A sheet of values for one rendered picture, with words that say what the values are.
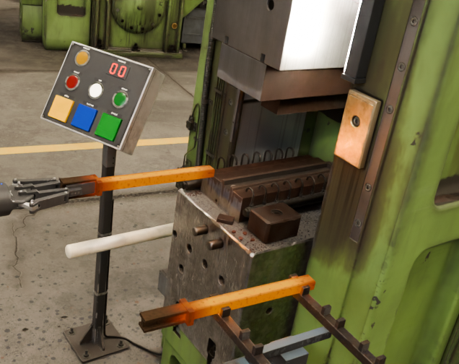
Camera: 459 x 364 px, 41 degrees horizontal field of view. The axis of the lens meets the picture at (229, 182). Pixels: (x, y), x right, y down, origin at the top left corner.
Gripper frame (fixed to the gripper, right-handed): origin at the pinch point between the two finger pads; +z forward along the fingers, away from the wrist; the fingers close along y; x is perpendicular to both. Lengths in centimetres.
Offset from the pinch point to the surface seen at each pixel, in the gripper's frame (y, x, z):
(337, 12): 12, 44, 60
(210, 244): 9.0, -18.7, 34.0
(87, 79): -60, 5, 27
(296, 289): 44, -9, 33
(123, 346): -50, -105, 43
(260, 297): 43.0, -8.9, 23.5
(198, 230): 1.6, -18.6, 34.9
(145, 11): -431, -62, 245
